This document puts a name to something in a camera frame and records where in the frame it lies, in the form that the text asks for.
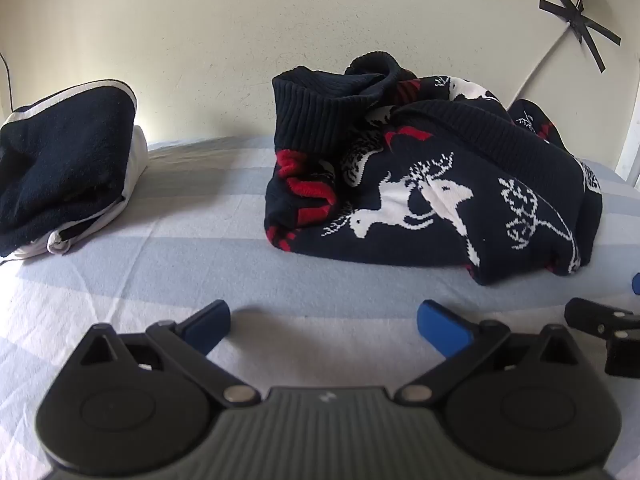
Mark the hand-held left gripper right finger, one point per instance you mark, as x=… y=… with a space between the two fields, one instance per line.
x=442 y=329

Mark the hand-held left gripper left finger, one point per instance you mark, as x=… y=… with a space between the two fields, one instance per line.
x=210 y=329

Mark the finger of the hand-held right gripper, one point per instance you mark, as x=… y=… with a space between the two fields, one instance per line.
x=636 y=284
x=595 y=317

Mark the navy reindeer knit sweater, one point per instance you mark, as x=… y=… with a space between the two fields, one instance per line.
x=450 y=195

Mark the folded navy and white garment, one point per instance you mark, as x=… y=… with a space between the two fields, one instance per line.
x=60 y=160

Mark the black tape cross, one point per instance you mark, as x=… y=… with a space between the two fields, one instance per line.
x=582 y=22

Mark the white window frame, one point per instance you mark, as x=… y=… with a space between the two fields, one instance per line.
x=630 y=145

